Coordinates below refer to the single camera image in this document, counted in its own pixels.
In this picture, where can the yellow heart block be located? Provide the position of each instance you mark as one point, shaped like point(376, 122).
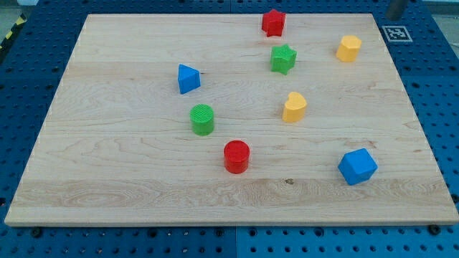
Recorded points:
point(294, 108)

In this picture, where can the yellow hexagon block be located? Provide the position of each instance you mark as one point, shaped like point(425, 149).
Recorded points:
point(348, 48)

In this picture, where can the red cylinder block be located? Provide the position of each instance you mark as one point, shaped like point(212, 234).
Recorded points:
point(236, 156)

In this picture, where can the green cylinder block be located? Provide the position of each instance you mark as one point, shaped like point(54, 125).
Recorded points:
point(202, 119)

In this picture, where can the blue triangle block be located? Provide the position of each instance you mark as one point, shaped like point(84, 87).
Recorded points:
point(188, 79)

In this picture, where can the wooden board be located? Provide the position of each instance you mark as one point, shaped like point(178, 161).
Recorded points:
point(117, 149)

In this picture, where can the green star block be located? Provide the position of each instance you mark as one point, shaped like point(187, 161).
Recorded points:
point(282, 59)

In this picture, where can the red star block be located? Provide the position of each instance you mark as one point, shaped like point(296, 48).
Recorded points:
point(273, 23)

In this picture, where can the blue cube block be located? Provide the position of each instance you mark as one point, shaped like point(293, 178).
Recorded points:
point(357, 166)

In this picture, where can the white fiducial marker tag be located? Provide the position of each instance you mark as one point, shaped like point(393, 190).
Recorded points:
point(396, 34)

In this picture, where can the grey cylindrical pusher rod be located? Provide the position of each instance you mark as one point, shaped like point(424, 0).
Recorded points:
point(395, 9)

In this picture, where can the black bolt left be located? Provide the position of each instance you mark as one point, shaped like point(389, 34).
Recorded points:
point(36, 232)

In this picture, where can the black bolt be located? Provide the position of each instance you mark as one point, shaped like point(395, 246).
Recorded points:
point(36, 232)
point(434, 229)

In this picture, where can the black bolt right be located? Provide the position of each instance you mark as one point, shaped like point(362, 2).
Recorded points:
point(434, 229)

